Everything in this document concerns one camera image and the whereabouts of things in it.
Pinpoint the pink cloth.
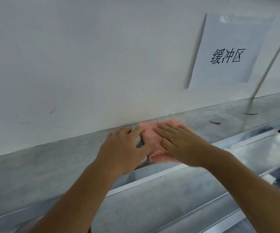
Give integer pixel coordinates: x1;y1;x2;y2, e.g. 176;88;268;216
138;120;194;164

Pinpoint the person's left hand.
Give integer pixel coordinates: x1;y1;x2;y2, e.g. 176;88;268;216
94;127;153;177

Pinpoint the grey metal shelf rack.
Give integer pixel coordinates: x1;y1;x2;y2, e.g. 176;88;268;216
0;90;280;233

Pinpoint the person's left forearm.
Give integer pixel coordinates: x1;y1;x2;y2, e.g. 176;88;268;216
29;161;132;233

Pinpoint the thin grey rod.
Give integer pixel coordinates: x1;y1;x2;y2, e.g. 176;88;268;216
247;22;280;115

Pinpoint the white paper sign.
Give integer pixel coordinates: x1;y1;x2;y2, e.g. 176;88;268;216
188;13;278;90

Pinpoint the person's right forearm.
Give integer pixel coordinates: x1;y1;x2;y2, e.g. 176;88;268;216
203;152;280;233

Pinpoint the person's right hand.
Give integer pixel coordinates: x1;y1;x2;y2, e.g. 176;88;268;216
152;123;230;169

